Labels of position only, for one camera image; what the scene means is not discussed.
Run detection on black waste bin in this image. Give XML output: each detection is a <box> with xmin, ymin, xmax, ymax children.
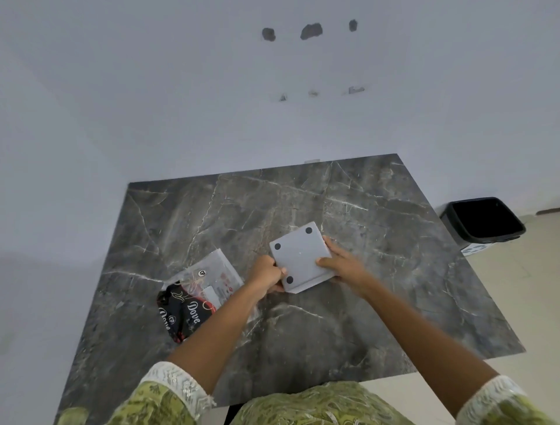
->
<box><xmin>440</xmin><ymin>197</ymin><xmax>527</xmax><ymax>246</ymax></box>

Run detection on person's right forearm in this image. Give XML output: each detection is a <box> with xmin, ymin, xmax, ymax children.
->
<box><xmin>356</xmin><ymin>277</ymin><xmax>502</xmax><ymax>419</ymax></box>

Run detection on person's right hand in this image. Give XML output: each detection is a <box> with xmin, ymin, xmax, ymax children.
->
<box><xmin>315</xmin><ymin>236</ymin><xmax>375</xmax><ymax>301</ymax></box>

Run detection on clear plastic bag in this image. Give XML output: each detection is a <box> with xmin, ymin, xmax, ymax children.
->
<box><xmin>164</xmin><ymin>249</ymin><xmax>260</xmax><ymax>325</ymax></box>

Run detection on person's left forearm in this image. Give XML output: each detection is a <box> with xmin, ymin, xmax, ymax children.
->
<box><xmin>166</xmin><ymin>280</ymin><xmax>270</xmax><ymax>397</ymax></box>

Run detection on black printed packet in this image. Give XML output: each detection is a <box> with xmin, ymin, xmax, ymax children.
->
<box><xmin>157</xmin><ymin>282</ymin><xmax>218</xmax><ymax>345</ymax></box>

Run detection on white printed box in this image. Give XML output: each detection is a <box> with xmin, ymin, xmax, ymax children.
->
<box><xmin>460</xmin><ymin>242</ymin><xmax>498</xmax><ymax>257</ymax></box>

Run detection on person's left hand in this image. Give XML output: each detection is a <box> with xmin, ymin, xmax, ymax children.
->
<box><xmin>244</xmin><ymin>254</ymin><xmax>288</xmax><ymax>295</ymax></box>

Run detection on grey square box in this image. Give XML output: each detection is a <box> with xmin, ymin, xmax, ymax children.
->
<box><xmin>269</xmin><ymin>223</ymin><xmax>335</xmax><ymax>294</ymax></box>

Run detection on green patterned garment, lace cuffs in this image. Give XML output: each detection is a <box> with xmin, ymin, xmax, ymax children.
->
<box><xmin>55</xmin><ymin>361</ymin><xmax>558</xmax><ymax>425</ymax></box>

